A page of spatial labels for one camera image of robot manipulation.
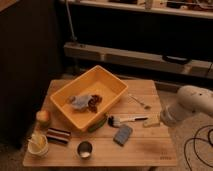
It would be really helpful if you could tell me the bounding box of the blue sponge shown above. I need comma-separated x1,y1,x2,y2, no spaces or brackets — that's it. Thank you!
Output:
113,124,133,146

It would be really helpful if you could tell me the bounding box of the lower wooden shelf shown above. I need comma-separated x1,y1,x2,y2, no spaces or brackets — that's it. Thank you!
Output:
64,42,213,79

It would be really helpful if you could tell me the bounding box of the green cucumber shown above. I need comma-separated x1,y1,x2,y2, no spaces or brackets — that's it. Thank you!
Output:
87,117,107,133

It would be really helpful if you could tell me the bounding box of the striped cloth block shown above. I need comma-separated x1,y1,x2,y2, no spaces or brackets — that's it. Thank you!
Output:
46,128,71,144

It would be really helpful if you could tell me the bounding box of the wooden table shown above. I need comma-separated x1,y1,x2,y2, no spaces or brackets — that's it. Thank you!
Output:
23,80,177,168

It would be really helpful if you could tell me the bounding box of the blue grey cloth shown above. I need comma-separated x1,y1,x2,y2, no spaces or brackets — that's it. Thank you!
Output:
69,95,92,110

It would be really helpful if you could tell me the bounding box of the upper shelf with items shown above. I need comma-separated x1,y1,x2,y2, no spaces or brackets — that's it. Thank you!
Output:
60,0,213,19

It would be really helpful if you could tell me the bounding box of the metal pole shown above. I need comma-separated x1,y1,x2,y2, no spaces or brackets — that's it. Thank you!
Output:
65,0,77,42

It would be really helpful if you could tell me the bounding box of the yellow plastic tray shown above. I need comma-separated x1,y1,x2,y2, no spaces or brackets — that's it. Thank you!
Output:
50,65,128,131

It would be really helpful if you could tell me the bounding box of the yellow cheese wedge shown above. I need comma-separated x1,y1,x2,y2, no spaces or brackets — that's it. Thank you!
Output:
143,116,160,128

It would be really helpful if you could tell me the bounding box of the small metal cup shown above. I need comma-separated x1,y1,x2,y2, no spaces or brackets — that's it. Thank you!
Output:
77,141,93,159

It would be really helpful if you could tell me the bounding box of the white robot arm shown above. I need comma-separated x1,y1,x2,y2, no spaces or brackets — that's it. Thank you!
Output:
160,85,213,127

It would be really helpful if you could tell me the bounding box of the apple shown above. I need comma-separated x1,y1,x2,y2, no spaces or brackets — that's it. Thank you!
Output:
36,110,51,126

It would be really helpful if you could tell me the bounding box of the brown toy item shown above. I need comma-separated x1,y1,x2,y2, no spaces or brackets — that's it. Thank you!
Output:
88,95,102,113

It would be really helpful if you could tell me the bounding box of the black cable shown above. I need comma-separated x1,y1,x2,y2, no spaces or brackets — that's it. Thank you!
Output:
183,124,213,171

